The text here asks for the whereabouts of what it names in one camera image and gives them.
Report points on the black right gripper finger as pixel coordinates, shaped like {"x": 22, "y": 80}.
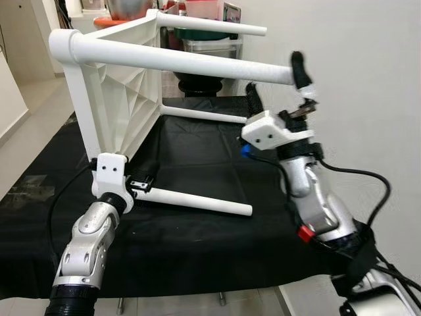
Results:
{"x": 254, "y": 99}
{"x": 300, "y": 69}

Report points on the white plastic table top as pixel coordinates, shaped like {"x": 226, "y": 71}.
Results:
{"x": 125, "y": 99}

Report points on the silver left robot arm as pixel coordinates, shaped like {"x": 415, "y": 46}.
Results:
{"x": 89, "y": 243}

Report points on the black round wok stand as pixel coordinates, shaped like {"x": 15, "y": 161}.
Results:
{"x": 200, "y": 85}

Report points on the green pot with lid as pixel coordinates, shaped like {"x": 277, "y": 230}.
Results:
{"x": 197, "y": 33}

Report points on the black table cloth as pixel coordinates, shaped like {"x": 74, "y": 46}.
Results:
{"x": 197, "y": 250}

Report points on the dark framed picture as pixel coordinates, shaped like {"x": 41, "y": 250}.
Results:
{"x": 231, "y": 12}

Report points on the white box with pink lid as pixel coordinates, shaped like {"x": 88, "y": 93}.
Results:
{"x": 205, "y": 6}

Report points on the square clear tape patch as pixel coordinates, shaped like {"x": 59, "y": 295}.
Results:
{"x": 26, "y": 185}

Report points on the steel pot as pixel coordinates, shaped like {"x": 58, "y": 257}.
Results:
{"x": 128, "y": 8}

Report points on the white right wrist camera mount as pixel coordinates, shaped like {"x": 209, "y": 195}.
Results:
{"x": 263, "y": 131}

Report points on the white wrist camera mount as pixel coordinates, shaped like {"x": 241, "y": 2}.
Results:
{"x": 263, "y": 131}
{"x": 108, "y": 172}

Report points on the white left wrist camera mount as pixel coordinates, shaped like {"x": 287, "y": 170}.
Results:
{"x": 108, "y": 172}

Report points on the metal folding table frame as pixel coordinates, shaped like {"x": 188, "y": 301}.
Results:
{"x": 120, "y": 303}

